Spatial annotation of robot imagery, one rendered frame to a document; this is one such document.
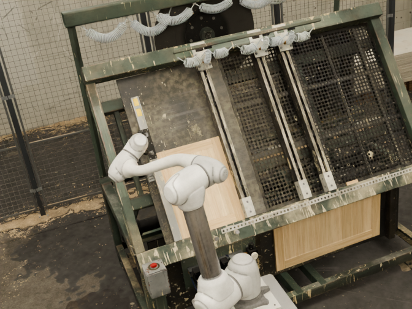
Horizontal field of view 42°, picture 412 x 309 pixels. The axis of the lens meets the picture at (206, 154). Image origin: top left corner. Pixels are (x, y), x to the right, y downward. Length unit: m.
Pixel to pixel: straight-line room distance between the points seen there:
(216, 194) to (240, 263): 0.83
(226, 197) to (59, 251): 2.20
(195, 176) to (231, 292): 0.62
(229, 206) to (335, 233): 1.02
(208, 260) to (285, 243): 1.46
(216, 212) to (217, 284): 0.91
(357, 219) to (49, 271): 2.65
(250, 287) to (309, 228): 1.32
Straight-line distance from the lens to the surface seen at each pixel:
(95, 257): 4.99
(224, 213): 3.45
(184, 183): 2.37
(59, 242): 5.35
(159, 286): 3.15
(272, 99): 3.65
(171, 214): 3.35
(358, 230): 4.29
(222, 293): 2.64
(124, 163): 2.83
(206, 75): 3.57
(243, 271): 2.73
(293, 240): 3.98
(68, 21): 3.78
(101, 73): 3.44
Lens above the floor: 2.79
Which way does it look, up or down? 26 degrees down
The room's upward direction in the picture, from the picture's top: 8 degrees counter-clockwise
